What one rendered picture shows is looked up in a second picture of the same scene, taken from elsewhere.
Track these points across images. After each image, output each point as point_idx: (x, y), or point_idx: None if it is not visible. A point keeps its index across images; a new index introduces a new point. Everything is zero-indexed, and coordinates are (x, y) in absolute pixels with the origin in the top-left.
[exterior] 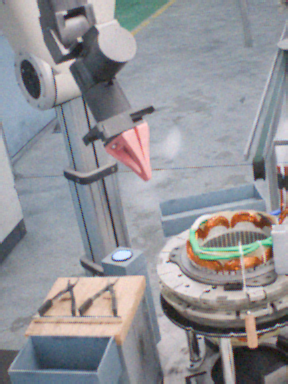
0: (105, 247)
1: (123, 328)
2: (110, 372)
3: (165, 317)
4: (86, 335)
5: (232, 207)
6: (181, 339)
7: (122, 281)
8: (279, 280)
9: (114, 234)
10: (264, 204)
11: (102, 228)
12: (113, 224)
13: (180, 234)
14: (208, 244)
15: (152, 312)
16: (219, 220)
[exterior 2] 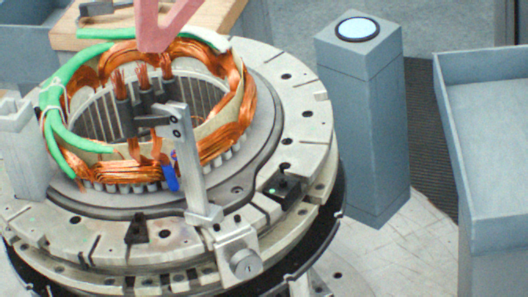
0: (496, 40)
1: (65, 35)
2: (20, 54)
3: (456, 233)
4: (72, 4)
5: (457, 159)
6: (369, 259)
7: (204, 20)
8: (9, 181)
9: (515, 36)
10: (471, 227)
11: (498, 4)
12: (517, 18)
13: (290, 56)
14: (217, 92)
15: (364, 168)
16: (228, 74)
